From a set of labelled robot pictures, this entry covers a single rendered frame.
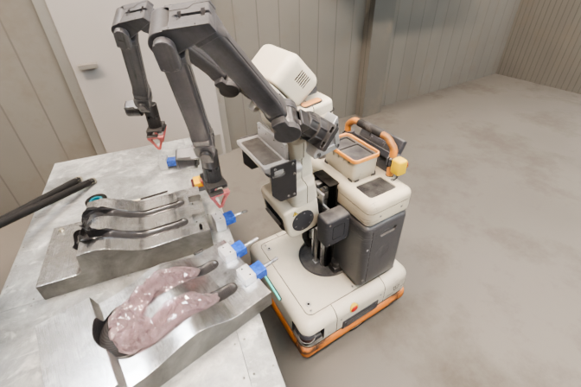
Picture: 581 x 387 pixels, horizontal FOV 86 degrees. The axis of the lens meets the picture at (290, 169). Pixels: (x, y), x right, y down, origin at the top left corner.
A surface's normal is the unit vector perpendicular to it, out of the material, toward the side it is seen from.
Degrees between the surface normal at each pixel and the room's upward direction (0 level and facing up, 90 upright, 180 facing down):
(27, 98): 90
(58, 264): 0
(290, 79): 90
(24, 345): 0
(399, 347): 0
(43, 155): 90
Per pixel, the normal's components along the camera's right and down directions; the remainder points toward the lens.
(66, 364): -0.02, -0.83
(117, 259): 0.39, 0.51
